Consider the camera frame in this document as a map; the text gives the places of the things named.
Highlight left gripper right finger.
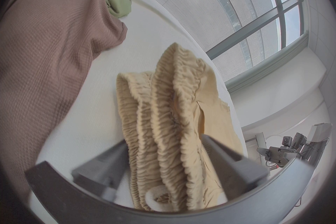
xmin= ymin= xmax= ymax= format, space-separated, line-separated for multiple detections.
xmin=201 ymin=134 xmax=270 ymax=202

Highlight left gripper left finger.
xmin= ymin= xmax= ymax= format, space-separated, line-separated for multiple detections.
xmin=72 ymin=139 xmax=130 ymax=202

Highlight tan shorts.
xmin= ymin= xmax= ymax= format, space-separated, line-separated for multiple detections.
xmin=116 ymin=43 xmax=243 ymax=211

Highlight bed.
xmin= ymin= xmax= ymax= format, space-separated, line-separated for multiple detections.
xmin=26 ymin=0 xmax=248 ymax=213

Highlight brown garment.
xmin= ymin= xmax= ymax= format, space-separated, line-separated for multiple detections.
xmin=0 ymin=0 xmax=128 ymax=192

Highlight window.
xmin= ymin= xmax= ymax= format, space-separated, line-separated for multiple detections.
xmin=142 ymin=0 xmax=305 ymax=87

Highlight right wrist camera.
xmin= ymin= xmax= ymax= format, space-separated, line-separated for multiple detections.
xmin=280 ymin=136 xmax=294 ymax=148

